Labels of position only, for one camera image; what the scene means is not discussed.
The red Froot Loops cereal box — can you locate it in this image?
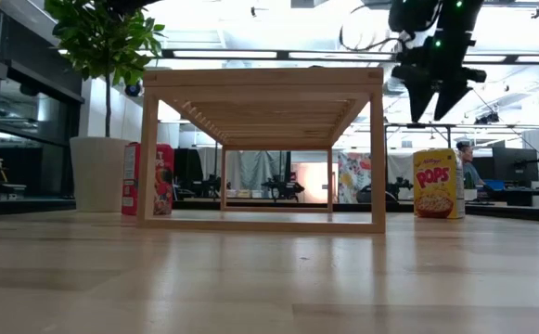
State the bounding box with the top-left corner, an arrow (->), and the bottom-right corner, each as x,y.
121,141 -> 175,217

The orange lit panel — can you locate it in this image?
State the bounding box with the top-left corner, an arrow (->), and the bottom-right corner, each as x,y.
299,161 -> 340,204

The grey tray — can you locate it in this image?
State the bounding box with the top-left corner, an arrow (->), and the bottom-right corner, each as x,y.
0,183 -> 28,196

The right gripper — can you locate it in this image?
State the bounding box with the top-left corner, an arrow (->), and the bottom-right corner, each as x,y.
391,39 -> 487,124

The yellow Corn Pops cereal box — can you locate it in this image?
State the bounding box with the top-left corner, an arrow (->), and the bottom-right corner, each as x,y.
412,148 -> 466,220

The black ceiling spotlight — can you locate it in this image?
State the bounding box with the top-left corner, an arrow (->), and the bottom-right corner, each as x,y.
475,109 -> 500,125

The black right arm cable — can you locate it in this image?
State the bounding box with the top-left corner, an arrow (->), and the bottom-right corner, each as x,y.
340,4 -> 407,53

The floral patterned cloth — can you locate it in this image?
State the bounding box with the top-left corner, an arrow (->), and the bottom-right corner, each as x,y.
337,151 -> 373,204

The grey hanging cloth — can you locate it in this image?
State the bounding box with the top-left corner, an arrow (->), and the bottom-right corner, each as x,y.
198,147 -> 301,191

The light wooden slatted shelf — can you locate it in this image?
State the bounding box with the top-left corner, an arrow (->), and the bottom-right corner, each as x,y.
136,67 -> 387,235

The black metal frame stand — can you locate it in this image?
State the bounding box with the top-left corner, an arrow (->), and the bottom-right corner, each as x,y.
383,122 -> 454,152

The black computer monitor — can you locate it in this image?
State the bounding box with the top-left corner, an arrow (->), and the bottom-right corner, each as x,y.
491,147 -> 539,183

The person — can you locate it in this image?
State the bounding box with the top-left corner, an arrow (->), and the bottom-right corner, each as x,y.
455,141 -> 486,189

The green leafy potted tree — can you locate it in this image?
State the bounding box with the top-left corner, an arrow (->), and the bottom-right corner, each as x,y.
44,0 -> 166,139

